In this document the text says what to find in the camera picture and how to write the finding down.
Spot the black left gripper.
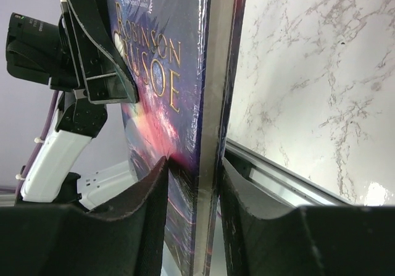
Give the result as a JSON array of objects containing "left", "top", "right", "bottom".
[{"left": 6, "top": 0, "right": 139, "bottom": 134}]

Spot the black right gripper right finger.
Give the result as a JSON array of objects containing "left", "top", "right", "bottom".
[{"left": 220, "top": 161, "right": 394, "bottom": 275}]

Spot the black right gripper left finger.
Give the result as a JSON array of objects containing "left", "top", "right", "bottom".
[{"left": 1, "top": 157, "right": 168, "bottom": 275}]

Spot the purple Robinson Crusoe book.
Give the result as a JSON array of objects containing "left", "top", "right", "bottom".
[{"left": 107, "top": 0, "right": 246, "bottom": 275}]

